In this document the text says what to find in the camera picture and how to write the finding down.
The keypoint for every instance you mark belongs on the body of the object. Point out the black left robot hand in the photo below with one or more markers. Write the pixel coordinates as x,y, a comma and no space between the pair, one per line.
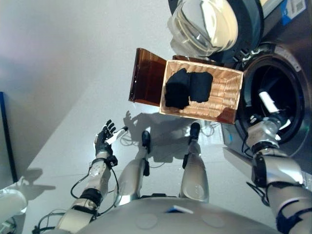
102,143

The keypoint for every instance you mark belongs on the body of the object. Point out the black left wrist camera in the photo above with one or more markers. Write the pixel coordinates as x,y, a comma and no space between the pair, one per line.
112,161

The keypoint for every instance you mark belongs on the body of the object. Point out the silver left robot leg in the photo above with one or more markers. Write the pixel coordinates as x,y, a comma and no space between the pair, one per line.
131,175

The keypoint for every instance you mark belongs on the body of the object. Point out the silver robot leg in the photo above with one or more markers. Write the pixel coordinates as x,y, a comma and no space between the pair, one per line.
131,175
195,170

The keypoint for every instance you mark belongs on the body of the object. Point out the grey front-load washing machine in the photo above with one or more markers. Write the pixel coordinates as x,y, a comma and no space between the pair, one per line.
287,41

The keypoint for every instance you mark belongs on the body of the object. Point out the round glass washer door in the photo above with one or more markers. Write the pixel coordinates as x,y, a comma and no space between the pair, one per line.
207,24

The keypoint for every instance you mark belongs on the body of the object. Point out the grey robot torso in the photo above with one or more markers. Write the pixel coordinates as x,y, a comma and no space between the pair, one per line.
170,219

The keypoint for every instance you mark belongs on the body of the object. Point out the brown translucent plastic stool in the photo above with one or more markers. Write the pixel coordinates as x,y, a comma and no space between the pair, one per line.
146,80

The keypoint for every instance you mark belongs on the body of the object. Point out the grey cabinet side panel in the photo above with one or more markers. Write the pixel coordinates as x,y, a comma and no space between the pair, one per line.
270,6

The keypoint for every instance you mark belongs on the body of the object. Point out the silver right robot leg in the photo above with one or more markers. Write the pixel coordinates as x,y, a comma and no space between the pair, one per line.
195,170

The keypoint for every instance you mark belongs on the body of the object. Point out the blue barcode label sticker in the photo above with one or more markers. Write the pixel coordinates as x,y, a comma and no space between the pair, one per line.
292,12

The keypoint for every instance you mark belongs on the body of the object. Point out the blue-edged grey panel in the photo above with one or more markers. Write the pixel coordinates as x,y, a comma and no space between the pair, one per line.
6,136

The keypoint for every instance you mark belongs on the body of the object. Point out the black fabric garment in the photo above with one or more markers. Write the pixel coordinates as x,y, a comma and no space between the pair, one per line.
176,92

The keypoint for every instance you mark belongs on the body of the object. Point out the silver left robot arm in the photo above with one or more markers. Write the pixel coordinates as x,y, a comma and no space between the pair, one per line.
97,175

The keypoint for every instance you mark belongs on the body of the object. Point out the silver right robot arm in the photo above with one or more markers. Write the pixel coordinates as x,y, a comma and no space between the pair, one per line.
280,170

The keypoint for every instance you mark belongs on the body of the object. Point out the rectangular wicker laundry basket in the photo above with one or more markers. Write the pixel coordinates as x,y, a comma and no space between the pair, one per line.
224,97

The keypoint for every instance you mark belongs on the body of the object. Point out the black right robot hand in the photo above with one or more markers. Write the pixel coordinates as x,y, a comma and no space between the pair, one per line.
268,103

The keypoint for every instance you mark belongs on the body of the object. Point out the black mesh knit garment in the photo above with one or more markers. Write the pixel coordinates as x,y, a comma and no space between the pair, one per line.
201,86

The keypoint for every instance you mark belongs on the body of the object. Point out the white rounded plastic device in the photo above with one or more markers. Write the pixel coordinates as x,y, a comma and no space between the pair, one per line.
12,197

